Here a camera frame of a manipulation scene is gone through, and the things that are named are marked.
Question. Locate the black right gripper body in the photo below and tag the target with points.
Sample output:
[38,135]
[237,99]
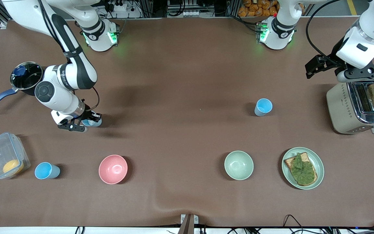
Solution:
[89,114]

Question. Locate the blue plastic cup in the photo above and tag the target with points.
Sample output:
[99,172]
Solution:
[44,171]
[93,123]
[263,106]

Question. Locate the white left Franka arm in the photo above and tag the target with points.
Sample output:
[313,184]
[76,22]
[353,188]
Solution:
[373,22]

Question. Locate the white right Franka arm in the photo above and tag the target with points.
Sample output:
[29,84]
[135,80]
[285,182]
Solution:
[58,96]

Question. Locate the beige chrome toaster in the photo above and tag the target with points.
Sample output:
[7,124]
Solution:
[341,110]

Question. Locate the pink bowl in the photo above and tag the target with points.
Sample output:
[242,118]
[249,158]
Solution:
[113,169]

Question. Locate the small blue object in saucepan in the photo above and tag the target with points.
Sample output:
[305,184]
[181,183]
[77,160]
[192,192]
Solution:
[19,70]

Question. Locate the bag of orange snacks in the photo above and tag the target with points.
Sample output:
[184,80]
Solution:
[255,8]

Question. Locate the brown table cover cloth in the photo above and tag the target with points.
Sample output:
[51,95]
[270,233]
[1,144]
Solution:
[180,130]

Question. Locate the yellow round food piece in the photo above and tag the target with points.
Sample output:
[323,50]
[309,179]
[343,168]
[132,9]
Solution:
[13,167]

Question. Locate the brown toast slice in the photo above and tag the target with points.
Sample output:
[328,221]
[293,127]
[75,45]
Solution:
[289,162]

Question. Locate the pale green plate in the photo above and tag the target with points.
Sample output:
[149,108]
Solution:
[319,165]

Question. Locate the green lettuce leaf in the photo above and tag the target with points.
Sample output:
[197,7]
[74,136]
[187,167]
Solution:
[304,170]

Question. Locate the white power strip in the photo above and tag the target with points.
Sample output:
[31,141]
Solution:
[118,6]

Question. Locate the pale green bowl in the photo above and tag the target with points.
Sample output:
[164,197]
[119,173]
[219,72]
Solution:
[239,165]

